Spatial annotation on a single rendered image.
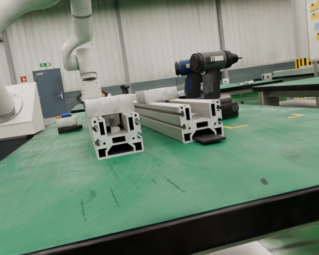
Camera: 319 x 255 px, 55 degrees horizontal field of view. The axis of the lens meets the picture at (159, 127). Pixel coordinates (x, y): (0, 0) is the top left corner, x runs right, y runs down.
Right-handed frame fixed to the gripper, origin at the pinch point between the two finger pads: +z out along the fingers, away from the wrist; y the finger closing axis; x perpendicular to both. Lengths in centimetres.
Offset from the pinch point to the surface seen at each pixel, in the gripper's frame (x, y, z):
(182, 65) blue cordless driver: 53, -33, -14
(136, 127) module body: 100, -4, 1
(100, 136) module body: 100, 4, 1
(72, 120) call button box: 35.7, 10.6, 1.6
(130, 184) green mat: 121, 1, 6
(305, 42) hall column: -541, -593, -65
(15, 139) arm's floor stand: 18.5, 36.4, 7.5
